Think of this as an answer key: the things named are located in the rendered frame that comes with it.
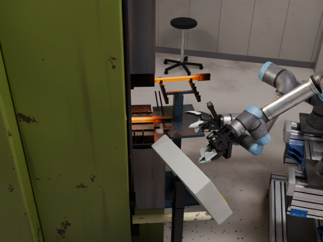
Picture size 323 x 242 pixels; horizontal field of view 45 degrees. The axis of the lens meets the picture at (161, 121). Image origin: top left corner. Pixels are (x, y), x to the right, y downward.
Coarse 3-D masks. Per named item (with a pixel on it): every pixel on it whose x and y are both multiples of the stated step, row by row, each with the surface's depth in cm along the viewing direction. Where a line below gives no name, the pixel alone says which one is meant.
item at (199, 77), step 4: (180, 76) 275; (184, 76) 275; (188, 76) 275; (192, 76) 275; (196, 76) 275; (200, 76) 276; (204, 76) 276; (208, 76) 277; (156, 80) 270; (164, 80) 271; (168, 80) 272; (172, 80) 272; (176, 80) 273; (180, 80) 273; (184, 80) 274; (188, 80) 275; (200, 80) 276; (204, 80) 277; (208, 80) 278
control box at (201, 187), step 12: (156, 144) 168; (168, 144) 165; (168, 156) 161; (180, 156) 159; (180, 168) 155; (192, 168) 152; (192, 180) 149; (204, 180) 147; (192, 192) 146; (204, 192) 147; (216, 192) 151; (204, 204) 151; (216, 204) 155; (216, 216) 159; (228, 216) 164
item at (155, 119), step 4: (156, 116) 217; (160, 116) 217; (164, 116) 217; (168, 116) 217; (132, 120) 214; (136, 120) 214; (140, 120) 214; (144, 120) 214; (148, 120) 215; (152, 120) 215; (156, 120) 216; (160, 120) 216; (164, 120) 216; (168, 120) 217
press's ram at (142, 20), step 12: (132, 0) 162; (144, 0) 163; (132, 12) 165; (144, 12) 166; (132, 24) 168; (144, 24) 168; (132, 36) 171; (144, 36) 171; (132, 48) 174; (144, 48) 174; (132, 60) 177; (144, 60) 178; (132, 72) 180; (144, 72) 181
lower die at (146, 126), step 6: (138, 114) 222; (144, 114) 222; (150, 114) 222; (132, 126) 212; (138, 126) 212; (144, 126) 212; (150, 126) 212; (132, 132) 209; (138, 132) 209; (144, 132) 209; (150, 132) 209; (132, 138) 207; (138, 138) 207; (144, 138) 208; (150, 138) 208
